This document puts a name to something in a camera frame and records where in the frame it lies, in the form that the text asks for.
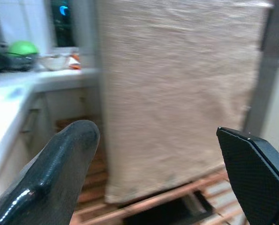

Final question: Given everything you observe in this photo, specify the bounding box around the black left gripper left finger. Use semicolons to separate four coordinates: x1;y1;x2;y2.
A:
0;120;100;225

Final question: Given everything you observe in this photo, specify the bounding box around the black mesh bowl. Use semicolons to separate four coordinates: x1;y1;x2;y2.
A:
3;52;38;71

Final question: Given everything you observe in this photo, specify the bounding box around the beige cloth cover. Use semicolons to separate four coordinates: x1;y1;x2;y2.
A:
96;0;275;204

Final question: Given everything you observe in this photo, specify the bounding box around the cream corner counter cabinet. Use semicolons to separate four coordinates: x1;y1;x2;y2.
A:
0;69;105;204

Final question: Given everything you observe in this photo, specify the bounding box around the grey upright frame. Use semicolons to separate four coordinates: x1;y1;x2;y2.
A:
243;0;279;139

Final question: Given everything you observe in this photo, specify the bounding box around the orange white packet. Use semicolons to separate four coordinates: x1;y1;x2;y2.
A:
68;53;81;70

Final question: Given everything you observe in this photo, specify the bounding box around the wooden slatted floor rack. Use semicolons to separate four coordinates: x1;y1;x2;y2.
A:
54;117;250;225

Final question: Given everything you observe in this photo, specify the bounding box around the green plastic bowl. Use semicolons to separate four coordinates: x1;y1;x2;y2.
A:
7;41;39;57

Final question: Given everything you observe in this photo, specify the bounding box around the dark window pane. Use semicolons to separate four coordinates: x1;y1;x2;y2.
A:
50;0;76;47

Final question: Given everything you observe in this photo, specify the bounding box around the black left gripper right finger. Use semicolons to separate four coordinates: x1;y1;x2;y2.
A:
216;127;279;225

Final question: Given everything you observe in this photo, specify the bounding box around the white ceramic bowl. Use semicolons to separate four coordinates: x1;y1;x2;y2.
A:
38;55;68;71

